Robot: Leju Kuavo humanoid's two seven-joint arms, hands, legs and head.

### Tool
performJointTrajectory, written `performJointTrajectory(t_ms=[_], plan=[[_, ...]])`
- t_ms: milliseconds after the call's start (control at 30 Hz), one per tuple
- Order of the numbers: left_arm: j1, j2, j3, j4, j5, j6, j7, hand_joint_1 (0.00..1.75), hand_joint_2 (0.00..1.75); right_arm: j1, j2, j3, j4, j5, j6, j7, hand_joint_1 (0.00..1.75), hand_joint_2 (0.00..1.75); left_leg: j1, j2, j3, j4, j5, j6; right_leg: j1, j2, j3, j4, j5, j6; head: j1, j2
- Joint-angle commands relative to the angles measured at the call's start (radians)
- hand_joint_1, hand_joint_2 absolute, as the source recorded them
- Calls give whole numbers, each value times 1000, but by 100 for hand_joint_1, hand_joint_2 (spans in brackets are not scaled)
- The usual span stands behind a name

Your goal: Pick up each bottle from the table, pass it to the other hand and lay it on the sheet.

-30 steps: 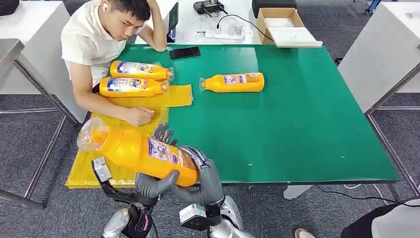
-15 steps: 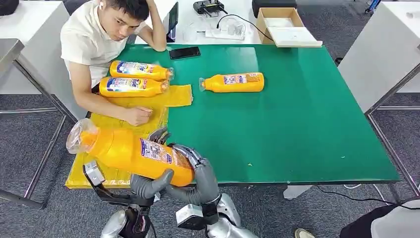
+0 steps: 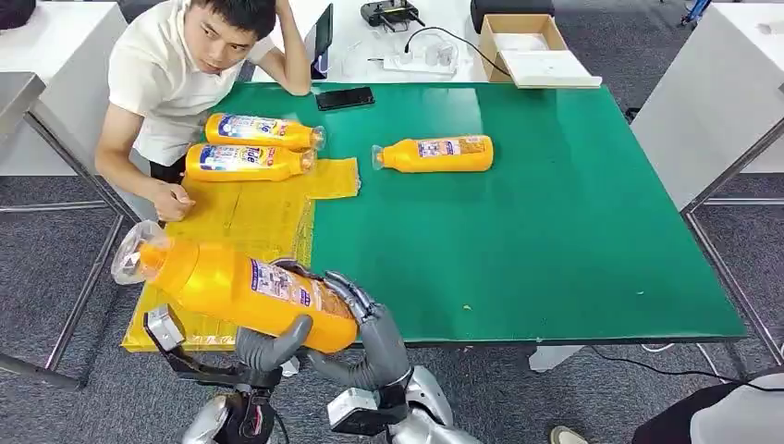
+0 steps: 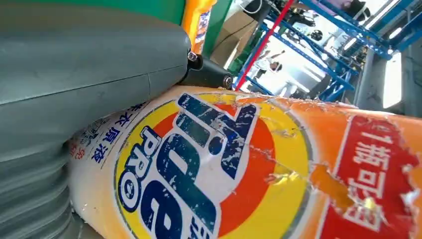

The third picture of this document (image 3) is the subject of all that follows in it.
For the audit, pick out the person's right hand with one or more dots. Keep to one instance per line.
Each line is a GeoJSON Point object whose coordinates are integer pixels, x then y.
{"type": "Point", "coordinates": [173, 201]}

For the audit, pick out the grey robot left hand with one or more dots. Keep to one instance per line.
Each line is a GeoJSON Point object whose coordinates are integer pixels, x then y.
{"type": "Point", "coordinates": [263, 352]}

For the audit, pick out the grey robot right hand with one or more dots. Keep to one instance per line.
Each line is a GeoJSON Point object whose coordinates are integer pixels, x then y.
{"type": "Point", "coordinates": [383, 349]}

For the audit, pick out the orange drink bottle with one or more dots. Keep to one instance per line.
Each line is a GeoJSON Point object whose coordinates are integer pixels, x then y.
{"type": "Point", "coordinates": [257, 140]}
{"type": "Point", "coordinates": [404, 156]}
{"type": "Point", "coordinates": [214, 288]}
{"type": "Point", "coordinates": [245, 173]}

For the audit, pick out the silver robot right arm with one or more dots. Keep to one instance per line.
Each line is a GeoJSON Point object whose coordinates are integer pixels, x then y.
{"type": "Point", "coordinates": [429, 407]}

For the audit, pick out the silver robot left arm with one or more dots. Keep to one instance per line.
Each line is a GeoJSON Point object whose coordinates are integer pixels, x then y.
{"type": "Point", "coordinates": [205, 426]}

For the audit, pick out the yellow sheet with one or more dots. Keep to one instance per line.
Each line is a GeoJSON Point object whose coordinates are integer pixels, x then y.
{"type": "Point", "coordinates": [245, 214]}

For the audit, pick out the person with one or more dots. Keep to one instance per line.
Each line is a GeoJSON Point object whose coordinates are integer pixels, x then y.
{"type": "Point", "coordinates": [159, 73]}
{"type": "Point", "coordinates": [667, 426]}

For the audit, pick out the white side table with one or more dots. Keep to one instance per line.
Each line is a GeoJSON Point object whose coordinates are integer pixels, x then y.
{"type": "Point", "coordinates": [73, 73]}

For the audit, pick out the work table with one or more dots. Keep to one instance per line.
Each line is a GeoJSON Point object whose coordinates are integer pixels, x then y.
{"type": "Point", "coordinates": [554, 356]}

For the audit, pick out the grey steel table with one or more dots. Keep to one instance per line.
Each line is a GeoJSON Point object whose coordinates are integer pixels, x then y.
{"type": "Point", "coordinates": [12, 98]}

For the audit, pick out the black smartphone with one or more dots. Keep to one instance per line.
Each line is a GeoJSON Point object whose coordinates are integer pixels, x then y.
{"type": "Point", "coordinates": [345, 98]}

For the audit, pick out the green table mat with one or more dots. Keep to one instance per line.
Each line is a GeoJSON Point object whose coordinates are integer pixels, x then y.
{"type": "Point", "coordinates": [551, 233]}

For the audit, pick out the black tablet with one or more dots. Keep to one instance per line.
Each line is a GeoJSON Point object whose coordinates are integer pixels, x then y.
{"type": "Point", "coordinates": [323, 37]}

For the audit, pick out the white desk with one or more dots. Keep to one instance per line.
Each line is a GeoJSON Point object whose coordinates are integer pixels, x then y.
{"type": "Point", "coordinates": [361, 43]}

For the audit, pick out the black object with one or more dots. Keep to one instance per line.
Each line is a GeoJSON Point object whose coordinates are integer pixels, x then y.
{"type": "Point", "coordinates": [15, 11]}

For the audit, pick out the white power strip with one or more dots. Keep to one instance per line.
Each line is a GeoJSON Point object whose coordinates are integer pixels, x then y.
{"type": "Point", "coordinates": [416, 66]}

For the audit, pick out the black controller device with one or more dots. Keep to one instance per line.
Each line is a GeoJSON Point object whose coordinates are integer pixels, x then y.
{"type": "Point", "coordinates": [389, 12]}

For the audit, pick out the brown cardboard box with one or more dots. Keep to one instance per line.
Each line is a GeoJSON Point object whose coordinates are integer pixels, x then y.
{"type": "Point", "coordinates": [488, 46]}

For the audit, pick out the white flat board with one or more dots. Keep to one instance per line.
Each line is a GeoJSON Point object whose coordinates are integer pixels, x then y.
{"type": "Point", "coordinates": [548, 70]}

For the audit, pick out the white foam pad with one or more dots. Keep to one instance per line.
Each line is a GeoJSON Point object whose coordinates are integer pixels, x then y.
{"type": "Point", "coordinates": [520, 41]}

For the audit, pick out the blue stand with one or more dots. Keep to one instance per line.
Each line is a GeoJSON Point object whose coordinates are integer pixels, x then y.
{"type": "Point", "coordinates": [695, 11]}

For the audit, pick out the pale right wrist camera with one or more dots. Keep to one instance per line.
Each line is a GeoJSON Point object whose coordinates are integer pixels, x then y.
{"type": "Point", "coordinates": [355, 413]}

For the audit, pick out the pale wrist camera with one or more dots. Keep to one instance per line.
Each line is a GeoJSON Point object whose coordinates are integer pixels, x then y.
{"type": "Point", "coordinates": [162, 328]}
{"type": "Point", "coordinates": [355, 413]}

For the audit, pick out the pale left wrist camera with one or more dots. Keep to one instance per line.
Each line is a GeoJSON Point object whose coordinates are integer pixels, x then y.
{"type": "Point", "coordinates": [162, 328]}

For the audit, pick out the white table with steel frame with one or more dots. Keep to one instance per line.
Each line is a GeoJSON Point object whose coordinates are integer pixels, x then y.
{"type": "Point", "coordinates": [716, 104]}

